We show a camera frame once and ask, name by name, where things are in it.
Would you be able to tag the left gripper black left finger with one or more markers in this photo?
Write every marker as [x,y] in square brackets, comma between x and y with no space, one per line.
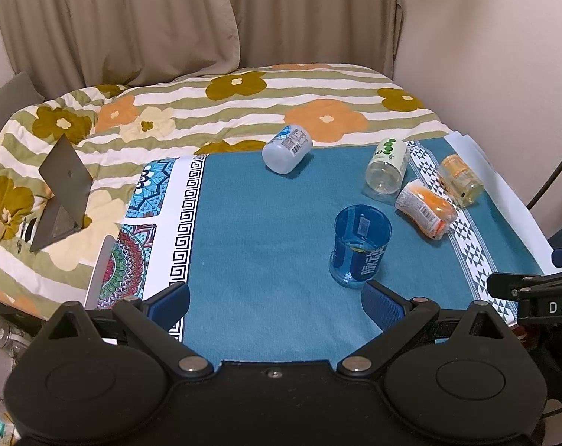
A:
[148,323]

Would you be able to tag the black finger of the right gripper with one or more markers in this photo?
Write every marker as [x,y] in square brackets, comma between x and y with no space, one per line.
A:
[505,286]

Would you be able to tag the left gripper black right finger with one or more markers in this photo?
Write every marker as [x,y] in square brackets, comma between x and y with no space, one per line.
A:
[402,323]

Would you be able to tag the blue plastic cup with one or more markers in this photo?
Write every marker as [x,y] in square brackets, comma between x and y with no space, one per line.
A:
[361,235]

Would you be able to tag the orange cartoon label cup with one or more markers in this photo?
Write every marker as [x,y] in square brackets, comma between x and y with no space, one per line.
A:
[431,213]

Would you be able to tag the yellow orange label cup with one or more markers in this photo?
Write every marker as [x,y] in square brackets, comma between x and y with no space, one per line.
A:
[459,180]

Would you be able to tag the clear cup green label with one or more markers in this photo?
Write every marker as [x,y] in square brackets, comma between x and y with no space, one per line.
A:
[386,170]

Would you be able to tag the teal patterned table cloth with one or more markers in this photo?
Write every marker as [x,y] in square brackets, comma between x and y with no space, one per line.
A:
[273,265]

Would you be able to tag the grey open laptop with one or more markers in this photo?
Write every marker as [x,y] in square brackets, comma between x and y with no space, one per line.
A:
[70,182]

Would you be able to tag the floral striped duvet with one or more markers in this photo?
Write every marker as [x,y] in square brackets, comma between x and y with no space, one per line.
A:
[116,131]

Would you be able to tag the beige curtain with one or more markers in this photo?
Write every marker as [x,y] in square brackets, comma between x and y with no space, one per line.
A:
[64,45]

